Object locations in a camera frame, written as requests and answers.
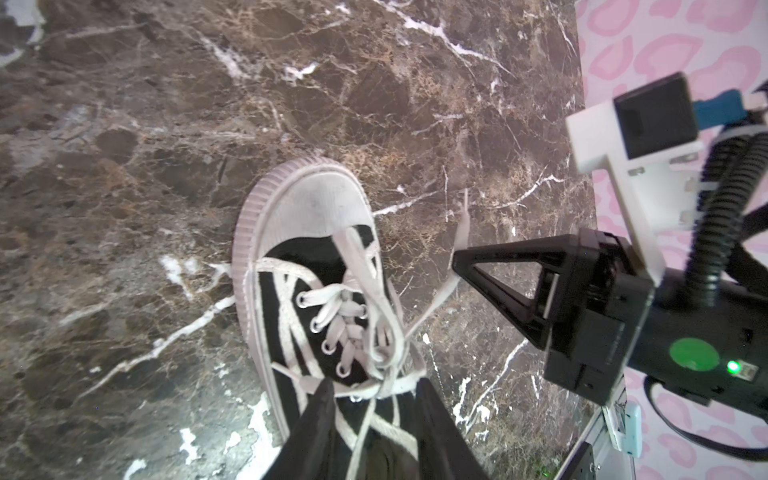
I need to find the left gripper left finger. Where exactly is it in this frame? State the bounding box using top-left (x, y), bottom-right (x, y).
top-left (262, 379), bottom-right (336, 480)

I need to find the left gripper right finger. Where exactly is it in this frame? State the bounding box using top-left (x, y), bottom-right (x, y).
top-left (416, 378), bottom-right (489, 480)

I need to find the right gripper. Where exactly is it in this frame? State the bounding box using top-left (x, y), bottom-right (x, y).
top-left (451, 229), bottom-right (655, 405)

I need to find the white shoelace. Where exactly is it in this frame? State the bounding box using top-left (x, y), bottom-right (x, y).
top-left (297, 227), bottom-right (459, 479)

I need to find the black white sneaker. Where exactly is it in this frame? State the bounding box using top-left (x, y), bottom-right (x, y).
top-left (232, 157), bottom-right (426, 479)

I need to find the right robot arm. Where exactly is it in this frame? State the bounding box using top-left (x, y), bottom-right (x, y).
top-left (452, 229), bottom-right (767, 418)

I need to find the aluminium rail base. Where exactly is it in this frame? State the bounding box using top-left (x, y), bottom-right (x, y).
top-left (555, 376), bottom-right (643, 480)

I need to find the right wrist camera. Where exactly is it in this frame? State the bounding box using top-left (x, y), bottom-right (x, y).
top-left (565, 71), bottom-right (768, 286)

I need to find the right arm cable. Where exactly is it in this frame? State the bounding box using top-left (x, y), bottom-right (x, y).
top-left (683, 119), bottom-right (768, 310)

